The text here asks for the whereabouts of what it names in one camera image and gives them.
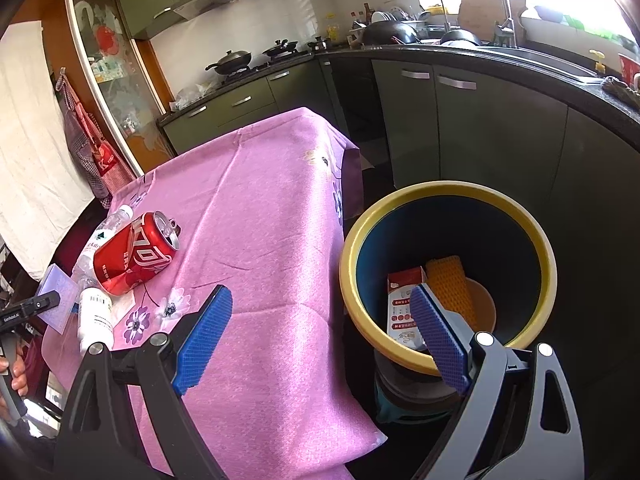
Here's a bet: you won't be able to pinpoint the round paper bowl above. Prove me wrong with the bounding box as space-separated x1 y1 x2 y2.
462 277 498 336

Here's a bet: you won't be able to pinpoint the dish rack with plates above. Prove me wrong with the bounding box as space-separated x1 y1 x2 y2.
350 5 431 43

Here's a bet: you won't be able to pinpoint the white hanging sheet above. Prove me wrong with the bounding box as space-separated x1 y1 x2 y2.
0 20 96 281

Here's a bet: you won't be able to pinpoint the dark grey base cabinets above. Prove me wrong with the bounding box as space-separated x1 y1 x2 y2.
320 47 640 361

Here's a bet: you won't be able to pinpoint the curved steel faucet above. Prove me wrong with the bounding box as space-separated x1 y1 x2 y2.
414 0 451 33

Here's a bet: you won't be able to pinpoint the black lidded wok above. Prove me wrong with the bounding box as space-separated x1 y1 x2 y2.
205 50 253 75

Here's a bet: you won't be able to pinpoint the large black wok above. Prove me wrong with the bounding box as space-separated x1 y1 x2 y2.
361 21 421 46

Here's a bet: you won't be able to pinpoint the green kitchen cabinets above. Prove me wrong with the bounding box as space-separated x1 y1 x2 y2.
112 0 336 41
157 55 351 156

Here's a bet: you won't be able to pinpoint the green upper kitchen cabinets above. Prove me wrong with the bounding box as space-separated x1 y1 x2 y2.
112 0 336 41

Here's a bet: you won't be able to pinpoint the green lower kitchen cabinets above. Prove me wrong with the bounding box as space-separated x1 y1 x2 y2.
157 55 351 156

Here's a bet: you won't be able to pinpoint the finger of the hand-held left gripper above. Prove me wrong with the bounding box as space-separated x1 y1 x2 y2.
20 292 61 315

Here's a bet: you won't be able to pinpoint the crumpled clear plastic bag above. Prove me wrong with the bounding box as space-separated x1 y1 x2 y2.
169 82 216 111

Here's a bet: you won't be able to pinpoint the pink floral tablecloth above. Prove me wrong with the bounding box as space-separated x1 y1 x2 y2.
42 106 386 480

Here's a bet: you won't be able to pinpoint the brown cardboard sheet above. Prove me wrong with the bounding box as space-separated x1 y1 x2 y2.
457 0 528 36

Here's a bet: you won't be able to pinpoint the black pan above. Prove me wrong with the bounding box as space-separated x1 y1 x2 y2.
440 29 483 47

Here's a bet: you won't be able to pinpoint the yellow-rimmed dark trash bin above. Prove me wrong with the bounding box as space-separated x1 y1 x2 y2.
339 181 558 423

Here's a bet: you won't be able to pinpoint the frosted glass sliding door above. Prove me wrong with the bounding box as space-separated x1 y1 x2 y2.
62 0 178 178

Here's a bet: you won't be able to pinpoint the red and white carton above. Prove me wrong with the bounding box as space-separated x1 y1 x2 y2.
386 266 436 353

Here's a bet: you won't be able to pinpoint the clear plastic water bottle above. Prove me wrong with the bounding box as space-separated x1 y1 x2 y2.
72 205 135 286

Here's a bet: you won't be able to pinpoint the brown woven rag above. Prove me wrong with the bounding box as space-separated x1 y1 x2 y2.
601 75 640 106

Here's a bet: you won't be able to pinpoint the crushed red soda can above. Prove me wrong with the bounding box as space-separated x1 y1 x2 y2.
93 211 182 297

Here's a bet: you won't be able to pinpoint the person's left hand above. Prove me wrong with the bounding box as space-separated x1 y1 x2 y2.
0 345 30 398

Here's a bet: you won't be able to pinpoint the steel kitchen sink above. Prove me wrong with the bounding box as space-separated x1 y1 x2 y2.
510 45 613 83

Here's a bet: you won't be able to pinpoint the red mug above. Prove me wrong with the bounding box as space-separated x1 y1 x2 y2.
619 52 640 91

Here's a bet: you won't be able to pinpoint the white pill bottle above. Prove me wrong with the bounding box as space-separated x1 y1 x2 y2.
76 286 116 358

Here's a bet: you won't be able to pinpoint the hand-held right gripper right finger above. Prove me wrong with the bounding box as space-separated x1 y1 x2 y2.
409 284 586 480

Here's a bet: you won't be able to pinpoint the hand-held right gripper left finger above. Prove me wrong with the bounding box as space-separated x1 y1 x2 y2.
52 284 234 480

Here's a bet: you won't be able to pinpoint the straight steel tap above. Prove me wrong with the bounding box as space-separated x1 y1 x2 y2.
492 0 518 48

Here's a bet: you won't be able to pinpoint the black lidded pot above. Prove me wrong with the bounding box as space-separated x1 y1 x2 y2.
262 38 299 58

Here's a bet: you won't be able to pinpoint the red checked apron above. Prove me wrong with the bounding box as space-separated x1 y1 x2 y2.
55 67 137 211

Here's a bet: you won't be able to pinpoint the gas stove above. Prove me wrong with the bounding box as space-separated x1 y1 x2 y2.
215 52 316 83

